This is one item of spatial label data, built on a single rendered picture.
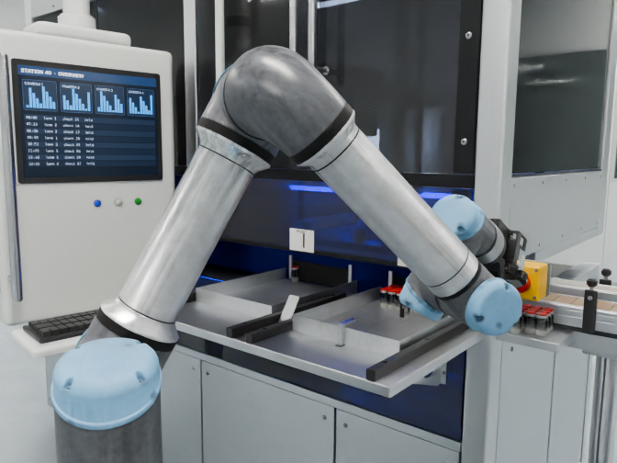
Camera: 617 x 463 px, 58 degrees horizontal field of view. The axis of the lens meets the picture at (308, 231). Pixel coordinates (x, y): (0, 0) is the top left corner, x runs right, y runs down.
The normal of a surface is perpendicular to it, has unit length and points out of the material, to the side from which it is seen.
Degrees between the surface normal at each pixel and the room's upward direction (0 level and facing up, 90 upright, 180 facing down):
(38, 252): 90
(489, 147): 90
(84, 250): 90
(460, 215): 65
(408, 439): 90
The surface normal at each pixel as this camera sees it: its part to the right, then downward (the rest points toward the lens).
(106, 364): 0.04, -0.96
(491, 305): 0.27, 0.14
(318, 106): 0.24, -0.14
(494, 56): -0.63, 0.10
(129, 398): 0.69, 0.06
